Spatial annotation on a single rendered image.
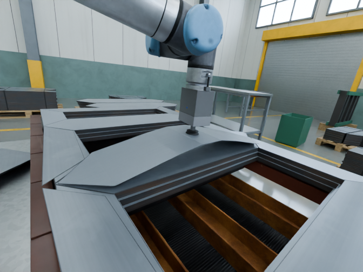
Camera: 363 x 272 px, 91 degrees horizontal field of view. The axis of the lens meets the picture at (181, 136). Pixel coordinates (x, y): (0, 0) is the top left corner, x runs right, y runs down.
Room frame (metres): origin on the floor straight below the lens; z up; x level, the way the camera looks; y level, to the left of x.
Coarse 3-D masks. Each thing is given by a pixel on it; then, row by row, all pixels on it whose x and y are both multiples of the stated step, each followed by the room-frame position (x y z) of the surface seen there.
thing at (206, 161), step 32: (96, 128) 0.69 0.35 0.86; (128, 128) 0.77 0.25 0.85; (192, 160) 0.48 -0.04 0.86; (224, 160) 0.52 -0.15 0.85; (256, 160) 0.63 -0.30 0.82; (288, 160) 0.57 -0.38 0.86; (96, 192) 0.29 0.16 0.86; (128, 192) 0.32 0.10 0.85; (160, 192) 0.36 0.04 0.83; (128, 224) 0.23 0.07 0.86
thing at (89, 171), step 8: (88, 160) 0.39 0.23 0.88; (96, 160) 0.39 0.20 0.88; (80, 168) 0.36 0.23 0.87; (88, 168) 0.36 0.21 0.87; (96, 168) 0.36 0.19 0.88; (80, 176) 0.33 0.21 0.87; (88, 176) 0.33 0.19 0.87; (96, 176) 0.33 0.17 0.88; (104, 176) 0.33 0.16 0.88; (80, 184) 0.31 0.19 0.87; (88, 184) 0.31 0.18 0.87; (96, 184) 0.30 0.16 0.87; (104, 184) 0.30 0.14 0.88; (112, 184) 0.30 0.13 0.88
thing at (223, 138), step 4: (196, 128) 0.61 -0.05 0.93; (200, 128) 0.64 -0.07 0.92; (204, 128) 0.66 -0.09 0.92; (204, 132) 0.57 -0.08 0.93; (208, 132) 0.59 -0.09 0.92; (212, 132) 0.61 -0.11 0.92; (212, 136) 0.54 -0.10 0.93; (216, 136) 0.55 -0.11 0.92; (220, 136) 0.57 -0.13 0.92; (224, 136) 0.59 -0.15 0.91; (224, 140) 0.51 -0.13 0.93; (228, 140) 0.53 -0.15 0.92; (232, 140) 0.54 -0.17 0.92
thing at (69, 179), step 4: (64, 176) 0.33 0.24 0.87; (68, 176) 0.33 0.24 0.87; (72, 176) 0.33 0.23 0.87; (60, 180) 0.32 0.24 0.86; (64, 180) 0.32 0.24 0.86; (68, 180) 0.32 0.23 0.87; (72, 180) 0.32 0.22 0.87; (68, 184) 0.31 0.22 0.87; (72, 184) 0.31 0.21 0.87; (76, 184) 0.31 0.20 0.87
